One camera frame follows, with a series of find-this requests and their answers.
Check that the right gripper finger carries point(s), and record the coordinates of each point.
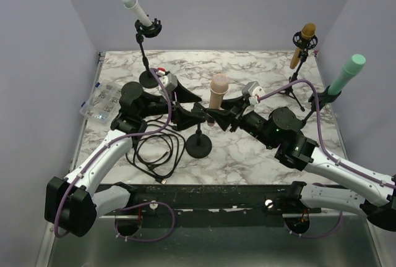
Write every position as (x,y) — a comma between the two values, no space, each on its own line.
(236,98)
(221,117)

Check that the gold microphone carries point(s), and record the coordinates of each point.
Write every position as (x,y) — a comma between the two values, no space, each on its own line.
(304,41)

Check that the clear plastic screw box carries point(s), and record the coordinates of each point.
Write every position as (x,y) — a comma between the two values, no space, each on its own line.
(103,103)

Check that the black front mounting rail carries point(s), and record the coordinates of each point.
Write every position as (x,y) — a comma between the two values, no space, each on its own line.
(200,206)

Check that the black tripod shock-mount stand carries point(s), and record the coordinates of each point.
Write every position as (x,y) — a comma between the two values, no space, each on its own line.
(296,72)

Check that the black round-base shock-mount stand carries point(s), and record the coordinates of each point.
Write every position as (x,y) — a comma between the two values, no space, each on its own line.
(146,78)

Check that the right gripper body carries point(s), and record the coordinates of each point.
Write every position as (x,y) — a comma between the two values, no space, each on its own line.
(238,118)

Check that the green microphone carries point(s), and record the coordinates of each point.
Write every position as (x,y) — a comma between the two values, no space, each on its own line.
(351,68)

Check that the white microphone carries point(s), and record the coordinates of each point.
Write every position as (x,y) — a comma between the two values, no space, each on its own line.
(134,6)

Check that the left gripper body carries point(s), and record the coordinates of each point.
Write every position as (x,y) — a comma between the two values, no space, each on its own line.
(173,108)

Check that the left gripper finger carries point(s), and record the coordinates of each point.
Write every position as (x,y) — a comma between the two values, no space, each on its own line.
(186,119)
(186,96)

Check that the black round-base clip stand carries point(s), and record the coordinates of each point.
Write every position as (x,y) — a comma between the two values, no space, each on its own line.
(198,145)

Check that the pink microphone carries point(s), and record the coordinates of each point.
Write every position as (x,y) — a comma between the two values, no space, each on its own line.
(219,86)

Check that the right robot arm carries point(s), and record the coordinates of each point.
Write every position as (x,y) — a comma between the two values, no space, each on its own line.
(362,192)

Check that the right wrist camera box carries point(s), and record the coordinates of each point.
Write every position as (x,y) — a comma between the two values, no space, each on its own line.
(252,93)

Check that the black round-base clamp stand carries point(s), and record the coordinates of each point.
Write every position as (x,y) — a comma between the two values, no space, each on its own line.
(323,98)

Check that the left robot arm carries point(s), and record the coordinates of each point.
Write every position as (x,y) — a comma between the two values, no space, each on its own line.
(72,203)

